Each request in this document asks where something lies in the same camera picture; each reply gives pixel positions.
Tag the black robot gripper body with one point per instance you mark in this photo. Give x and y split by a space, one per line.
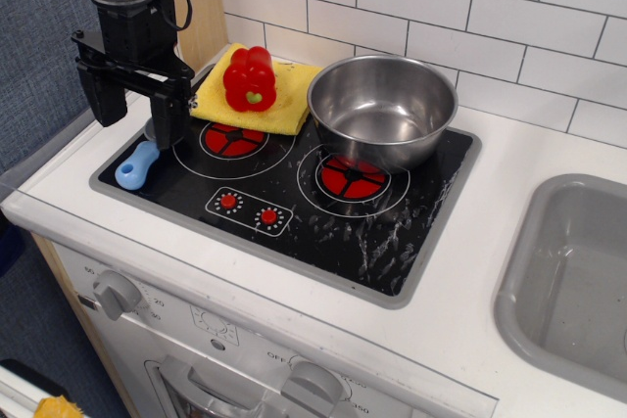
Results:
135 47

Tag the black toy stovetop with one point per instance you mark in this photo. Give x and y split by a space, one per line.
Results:
285 200

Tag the yellow cloth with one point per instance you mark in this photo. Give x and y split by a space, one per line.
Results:
285 117

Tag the grey left oven knob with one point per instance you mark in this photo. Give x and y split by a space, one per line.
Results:
116 294

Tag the grey oven door handle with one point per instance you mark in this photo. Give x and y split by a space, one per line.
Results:
205 390

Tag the grey right oven knob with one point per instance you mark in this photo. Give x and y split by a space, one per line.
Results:
313 388

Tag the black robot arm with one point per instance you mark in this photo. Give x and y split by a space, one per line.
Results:
134 50

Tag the grey oven knob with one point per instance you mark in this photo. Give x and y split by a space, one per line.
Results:
313 388
116 294

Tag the yellow object bottom left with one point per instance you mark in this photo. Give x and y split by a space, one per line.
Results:
57 407

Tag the blue handled ladle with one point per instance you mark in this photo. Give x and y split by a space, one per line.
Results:
132 173

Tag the grey sink basin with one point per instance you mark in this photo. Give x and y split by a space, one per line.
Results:
562 303

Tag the stainless steel pot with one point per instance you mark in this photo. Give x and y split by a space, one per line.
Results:
387 111

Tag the red toy capsicum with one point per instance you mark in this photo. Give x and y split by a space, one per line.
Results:
249 80

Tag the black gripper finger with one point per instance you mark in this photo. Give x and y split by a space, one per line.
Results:
105 96
170 119

